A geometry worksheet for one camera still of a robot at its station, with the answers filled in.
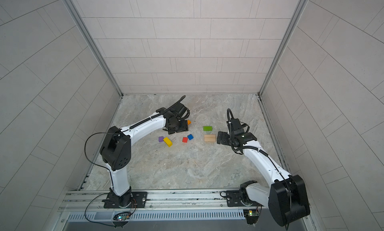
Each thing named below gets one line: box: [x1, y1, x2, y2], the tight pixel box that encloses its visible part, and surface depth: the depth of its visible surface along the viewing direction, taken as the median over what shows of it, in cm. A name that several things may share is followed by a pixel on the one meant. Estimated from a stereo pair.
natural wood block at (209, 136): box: [204, 134, 216, 140], surface depth 95 cm
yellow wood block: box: [163, 137, 173, 148], surface depth 91 cm
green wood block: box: [203, 126, 213, 131], surface depth 100 cm
